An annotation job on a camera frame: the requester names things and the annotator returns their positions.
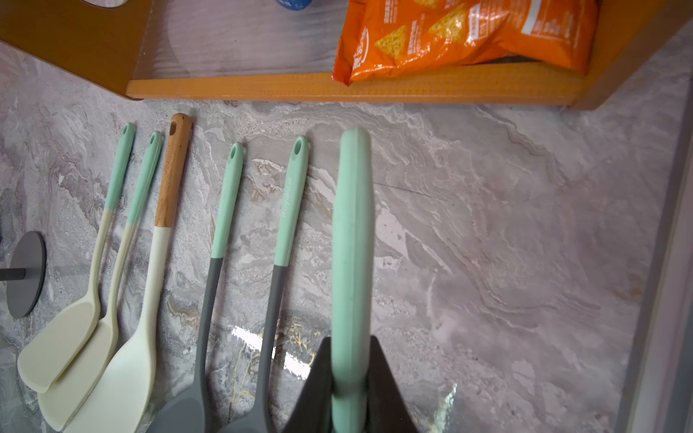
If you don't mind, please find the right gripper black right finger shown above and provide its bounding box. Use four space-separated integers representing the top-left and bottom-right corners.
369 336 417 432

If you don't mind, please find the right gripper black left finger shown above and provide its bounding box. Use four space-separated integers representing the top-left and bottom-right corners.
283 337 332 433

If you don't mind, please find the grey spatula mint handle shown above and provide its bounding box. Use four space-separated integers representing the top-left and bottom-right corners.
147 143 245 432
220 135 310 432

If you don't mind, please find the cream spatula mint handle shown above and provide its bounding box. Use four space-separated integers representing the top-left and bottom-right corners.
38 124 164 431
331 127 375 432

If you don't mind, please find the cream spatula wooden handle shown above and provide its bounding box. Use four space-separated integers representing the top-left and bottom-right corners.
65 113 193 432

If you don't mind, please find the grey utensil rack stand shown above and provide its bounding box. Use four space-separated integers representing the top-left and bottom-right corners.
1 231 47 319

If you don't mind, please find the wooden shelf rack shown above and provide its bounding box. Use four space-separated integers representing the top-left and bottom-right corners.
1 0 692 110

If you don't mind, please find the orange snack bag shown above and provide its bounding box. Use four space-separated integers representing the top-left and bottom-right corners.
332 0 598 86

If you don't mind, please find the blue packet on shelf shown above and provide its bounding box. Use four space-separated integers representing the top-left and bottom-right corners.
276 0 312 11

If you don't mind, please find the cream spoon mint handle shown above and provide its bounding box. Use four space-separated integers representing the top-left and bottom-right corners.
17 123 136 393

